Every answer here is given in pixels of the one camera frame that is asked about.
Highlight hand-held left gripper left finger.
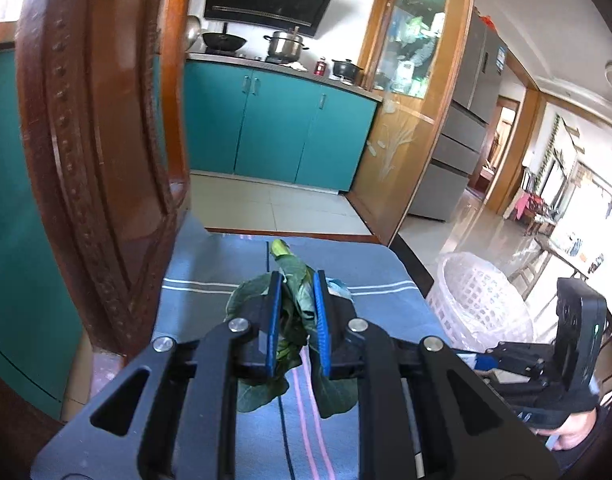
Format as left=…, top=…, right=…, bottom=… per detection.
left=33, top=270, right=284, bottom=480

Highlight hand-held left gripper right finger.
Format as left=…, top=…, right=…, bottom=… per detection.
left=312, top=269, right=562, bottom=480

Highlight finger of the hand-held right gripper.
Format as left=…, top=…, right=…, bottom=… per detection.
left=495, top=340, right=559, bottom=367
left=473, top=352, right=557, bottom=391

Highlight green vegetable leaves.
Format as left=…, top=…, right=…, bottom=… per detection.
left=223, top=239, right=359, bottom=420

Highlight white plastic lattice basket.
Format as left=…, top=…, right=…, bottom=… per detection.
left=426, top=251, right=536, bottom=353

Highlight person's right hand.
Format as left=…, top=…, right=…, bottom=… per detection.
left=546, top=407, right=603, bottom=455

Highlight light blue paper scrap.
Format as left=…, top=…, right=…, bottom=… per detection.
left=326, top=281, right=354, bottom=303

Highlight blue striped tablecloth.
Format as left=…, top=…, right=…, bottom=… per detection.
left=33, top=210, right=557, bottom=480

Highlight teal kitchen cabinets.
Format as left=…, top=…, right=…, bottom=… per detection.
left=0, top=42, right=381, bottom=422

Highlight wooden glass-door cabinet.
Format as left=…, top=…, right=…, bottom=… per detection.
left=347, top=0, right=479, bottom=248

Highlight grey refrigerator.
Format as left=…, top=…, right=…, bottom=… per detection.
left=407, top=15, right=509, bottom=223

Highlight black cooking pot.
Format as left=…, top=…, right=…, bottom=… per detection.
left=332, top=58, right=365, bottom=84

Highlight steel stock pot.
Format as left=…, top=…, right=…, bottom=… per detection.
left=263, top=26, right=311, bottom=62

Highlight black wok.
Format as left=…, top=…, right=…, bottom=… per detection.
left=201, top=22, right=249, bottom=56

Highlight round steel lid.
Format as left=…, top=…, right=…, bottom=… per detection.
left=186, top=15, right=203, bottom=53

